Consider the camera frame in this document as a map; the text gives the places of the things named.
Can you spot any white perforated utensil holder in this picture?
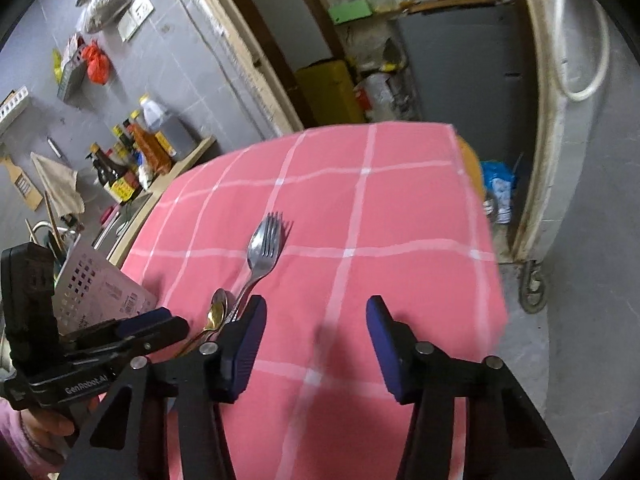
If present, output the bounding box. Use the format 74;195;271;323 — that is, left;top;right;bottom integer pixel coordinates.
50;244;159;335

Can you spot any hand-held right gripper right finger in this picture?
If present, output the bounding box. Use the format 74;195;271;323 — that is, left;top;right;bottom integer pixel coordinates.
365;295;577;480

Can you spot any yellow label sauce bottle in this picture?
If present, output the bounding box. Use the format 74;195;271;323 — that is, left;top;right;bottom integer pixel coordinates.
102;147;142;204

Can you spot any dark sauce bottle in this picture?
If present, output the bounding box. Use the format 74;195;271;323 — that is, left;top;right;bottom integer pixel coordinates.
112;125;136;161

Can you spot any thin white cord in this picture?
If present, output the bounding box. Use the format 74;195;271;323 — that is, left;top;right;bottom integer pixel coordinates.
172;0;273;138

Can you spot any clear bag of dried goods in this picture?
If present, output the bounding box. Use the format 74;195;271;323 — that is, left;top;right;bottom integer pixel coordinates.
75;0;133;35

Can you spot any steel fork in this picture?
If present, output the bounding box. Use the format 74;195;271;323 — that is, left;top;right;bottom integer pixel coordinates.
227;212;285;322

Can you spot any white hose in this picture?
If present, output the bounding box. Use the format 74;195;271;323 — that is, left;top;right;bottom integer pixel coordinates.
550;0;612;102

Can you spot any white wall switch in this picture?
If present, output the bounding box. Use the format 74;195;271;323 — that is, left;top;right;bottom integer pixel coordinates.
117;10;142;43

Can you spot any orange red seasoning pack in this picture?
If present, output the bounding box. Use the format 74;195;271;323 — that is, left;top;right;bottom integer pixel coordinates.
129;122;173;176

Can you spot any grey cabinet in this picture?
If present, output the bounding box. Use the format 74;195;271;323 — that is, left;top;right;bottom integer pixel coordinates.
387;2;531;123

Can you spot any white wall basket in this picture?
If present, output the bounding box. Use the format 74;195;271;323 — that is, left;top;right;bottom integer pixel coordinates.
0;86;30;123

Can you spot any wooden grater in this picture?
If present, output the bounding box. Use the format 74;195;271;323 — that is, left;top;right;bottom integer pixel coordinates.
0;155;43;211

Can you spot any metal wall shelf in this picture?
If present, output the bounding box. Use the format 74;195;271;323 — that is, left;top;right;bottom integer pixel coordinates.
56;46;91;102

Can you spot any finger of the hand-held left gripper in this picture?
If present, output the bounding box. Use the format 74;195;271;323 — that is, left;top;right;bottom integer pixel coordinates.
116;308;175;337
125;317;190;357

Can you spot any blue plastic bag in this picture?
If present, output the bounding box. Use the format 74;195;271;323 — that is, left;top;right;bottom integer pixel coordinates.
481;160;516;225

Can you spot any person's left hand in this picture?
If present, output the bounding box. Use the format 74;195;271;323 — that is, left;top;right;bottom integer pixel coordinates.
22;406;77;449

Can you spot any steel spoon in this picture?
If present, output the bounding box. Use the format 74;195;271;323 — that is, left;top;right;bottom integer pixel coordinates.
214;287;242;327

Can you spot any gold spoon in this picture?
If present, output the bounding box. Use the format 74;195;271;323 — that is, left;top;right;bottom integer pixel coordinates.
179;290;229;358

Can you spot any dark oil jug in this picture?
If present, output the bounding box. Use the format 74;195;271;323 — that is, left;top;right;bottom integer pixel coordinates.
138;94;198;158

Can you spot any pink checked tablecloth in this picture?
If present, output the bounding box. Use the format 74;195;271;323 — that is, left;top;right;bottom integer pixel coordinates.
120;122;508;480

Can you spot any dark pump bottle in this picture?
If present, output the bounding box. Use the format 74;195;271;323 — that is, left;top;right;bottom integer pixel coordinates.
89;143;120;188

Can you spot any steel sink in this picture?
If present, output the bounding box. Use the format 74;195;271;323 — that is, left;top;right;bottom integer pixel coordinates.
92;192;153;253

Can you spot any white plastic bag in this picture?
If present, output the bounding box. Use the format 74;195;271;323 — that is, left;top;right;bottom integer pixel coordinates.
355;72;421;123

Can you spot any red plastic bag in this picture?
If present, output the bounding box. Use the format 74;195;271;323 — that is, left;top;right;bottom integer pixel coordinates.
82;42;112;86

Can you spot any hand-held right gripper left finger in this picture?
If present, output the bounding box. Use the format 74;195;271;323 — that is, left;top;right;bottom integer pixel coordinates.
59;294;268;480

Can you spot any yellow bin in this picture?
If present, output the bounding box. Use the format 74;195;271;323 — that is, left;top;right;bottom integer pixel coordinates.
294;59;367;128

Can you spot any green box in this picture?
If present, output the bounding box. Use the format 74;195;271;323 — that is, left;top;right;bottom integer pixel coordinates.
327;0;375;25

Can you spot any wooden door frame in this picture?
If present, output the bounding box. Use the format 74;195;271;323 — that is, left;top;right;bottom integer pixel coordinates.
172;0;608;261

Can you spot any beige hanging towel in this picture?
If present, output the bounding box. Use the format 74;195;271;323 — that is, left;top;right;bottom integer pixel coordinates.
30;152;86;218

